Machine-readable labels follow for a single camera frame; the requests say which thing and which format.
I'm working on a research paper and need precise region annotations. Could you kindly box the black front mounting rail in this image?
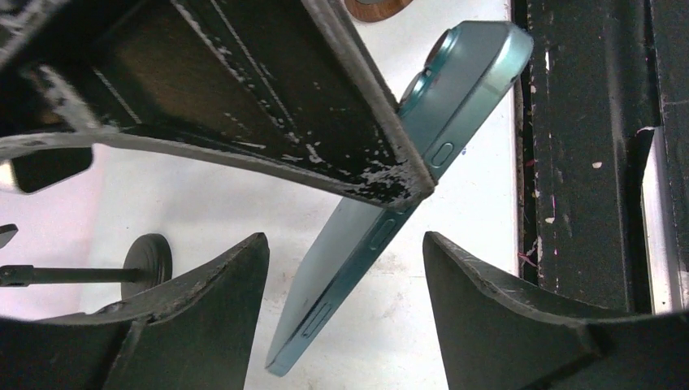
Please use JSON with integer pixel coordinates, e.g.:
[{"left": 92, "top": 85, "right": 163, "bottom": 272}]
[{"left": 513, "top": 1, "right": 688, "bottom": 314}]

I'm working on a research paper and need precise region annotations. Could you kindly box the brown base phone stand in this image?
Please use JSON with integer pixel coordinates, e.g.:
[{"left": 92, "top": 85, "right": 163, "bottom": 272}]
[{"left": 344, "top": 0, "right": 413, "bottom": 23}]

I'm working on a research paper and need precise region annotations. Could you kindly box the black phone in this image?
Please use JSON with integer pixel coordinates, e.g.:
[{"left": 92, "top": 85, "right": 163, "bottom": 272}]
[{"left": 10, "top": 147, "right": 93, "bottom": 193}]

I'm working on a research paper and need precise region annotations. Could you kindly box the teal blue phone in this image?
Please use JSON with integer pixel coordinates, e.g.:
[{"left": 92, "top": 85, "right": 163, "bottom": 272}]
[{"left": 265, "top": 20, "right": 535, "bottom": 378}]

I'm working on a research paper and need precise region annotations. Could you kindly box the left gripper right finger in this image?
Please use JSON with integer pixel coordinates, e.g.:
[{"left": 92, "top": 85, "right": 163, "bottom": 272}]
[{"left": 422, "top": 232, "right": 688, "bottom": 389}]

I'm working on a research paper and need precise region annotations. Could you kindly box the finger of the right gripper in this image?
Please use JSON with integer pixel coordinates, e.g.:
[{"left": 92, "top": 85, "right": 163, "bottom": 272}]
[{"left": 1, "top": 1, "right": 436, "bottom": 209}]

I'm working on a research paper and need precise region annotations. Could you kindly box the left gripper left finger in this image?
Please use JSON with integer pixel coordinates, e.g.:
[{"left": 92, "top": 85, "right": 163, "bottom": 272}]
[{"left": 1, "top": 232, "right": 270, "bottom": 389}]

